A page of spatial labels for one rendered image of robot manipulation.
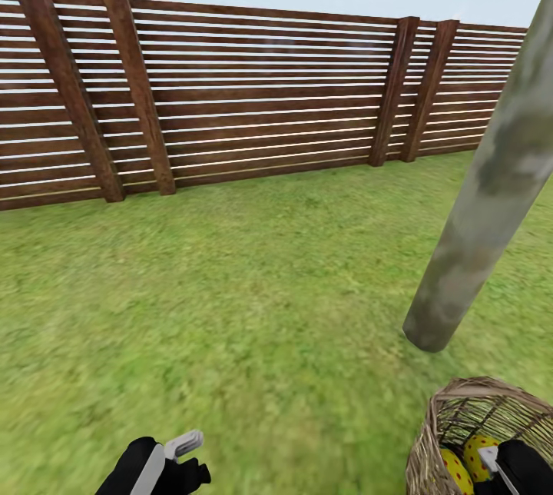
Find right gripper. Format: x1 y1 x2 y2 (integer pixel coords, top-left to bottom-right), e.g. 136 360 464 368
474 473 505 495

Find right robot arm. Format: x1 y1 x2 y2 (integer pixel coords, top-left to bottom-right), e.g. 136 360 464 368
474 438 553 495

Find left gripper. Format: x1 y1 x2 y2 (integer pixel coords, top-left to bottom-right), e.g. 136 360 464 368
164 457 211 495

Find wicker basket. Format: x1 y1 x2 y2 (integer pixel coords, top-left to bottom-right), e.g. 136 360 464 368
405 377 553 495

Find easter egg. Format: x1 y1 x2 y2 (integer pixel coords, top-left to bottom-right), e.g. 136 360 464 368
462 433 501 483
439 445 475 495

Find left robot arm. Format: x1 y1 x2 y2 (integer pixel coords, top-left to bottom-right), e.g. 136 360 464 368
95 430 211 495

